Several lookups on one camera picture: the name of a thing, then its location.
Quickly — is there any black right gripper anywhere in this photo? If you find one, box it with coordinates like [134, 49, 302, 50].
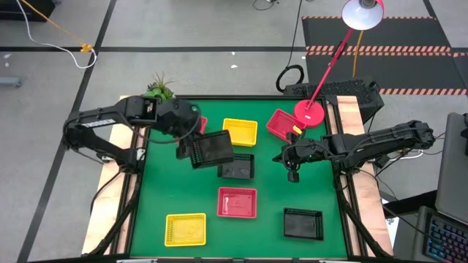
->
[283, 132, 314, 183]

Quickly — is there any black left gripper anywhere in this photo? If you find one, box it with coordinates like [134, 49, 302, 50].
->
[175, 122, 202, 161]

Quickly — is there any black slotted plastic basket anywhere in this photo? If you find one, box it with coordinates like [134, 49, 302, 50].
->
[189, 129, 235, 169]
[283, 207, 325, 241]
[217, 153, 256, 180]

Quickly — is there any yellow slotted plastic basket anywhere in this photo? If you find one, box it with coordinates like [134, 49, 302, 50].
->
[222, 117, 259, 148]
[164, 213, 208, 248]

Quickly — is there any red desk lamp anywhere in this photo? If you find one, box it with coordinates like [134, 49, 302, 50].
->
[293, 0, 385, 129]

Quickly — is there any potted plant, patterned grey pot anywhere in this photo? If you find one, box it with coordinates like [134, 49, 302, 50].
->
[142, 71, 176, 103]

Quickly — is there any light wooden side board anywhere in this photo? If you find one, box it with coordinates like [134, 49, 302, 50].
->
[335, 95, 395, 256]
[82, 95, 147, 256]

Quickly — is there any black hazard-striped floor mat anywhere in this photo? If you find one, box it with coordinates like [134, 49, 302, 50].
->
[301, 15, 468, 96]

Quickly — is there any laptop with backlit keyboard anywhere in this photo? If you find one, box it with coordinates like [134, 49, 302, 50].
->
[412, 206, 468, 263]

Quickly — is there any black equipment case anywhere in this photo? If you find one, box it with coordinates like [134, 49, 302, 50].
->
[0, 0, 56, 22]

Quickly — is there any black looped floor cable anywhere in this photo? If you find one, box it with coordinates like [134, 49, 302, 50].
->
[276, 0, 305, 93]

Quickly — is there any yellow cord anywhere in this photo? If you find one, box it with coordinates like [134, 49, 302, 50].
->
[352, 30, 366, 78]

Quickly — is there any orange cable with yellow plug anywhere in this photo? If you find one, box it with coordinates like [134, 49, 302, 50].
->
[20, 0, 94, 54]

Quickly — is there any white floor cable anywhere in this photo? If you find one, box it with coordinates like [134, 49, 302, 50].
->
[14, 0, 98, 70]

